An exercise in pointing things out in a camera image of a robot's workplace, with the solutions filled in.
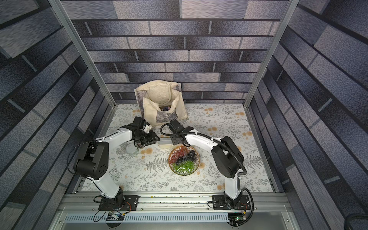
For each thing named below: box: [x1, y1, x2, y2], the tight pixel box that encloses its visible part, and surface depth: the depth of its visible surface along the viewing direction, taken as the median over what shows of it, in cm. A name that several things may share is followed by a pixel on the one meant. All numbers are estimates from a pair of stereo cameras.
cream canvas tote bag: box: [134, 80, 188, 127], surface depth 97 cm
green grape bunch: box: [172, 160, 195, 175], surface depth 85 cm
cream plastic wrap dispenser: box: [158, 134, 173, 150], surface depth 94 cm
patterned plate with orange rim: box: [168, 145, 201, 177], surface depth 87 cm
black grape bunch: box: [175, 149, 197, 166], surface depth 87 cm
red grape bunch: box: [169, 147, 185, 164], surface depth 89 cm
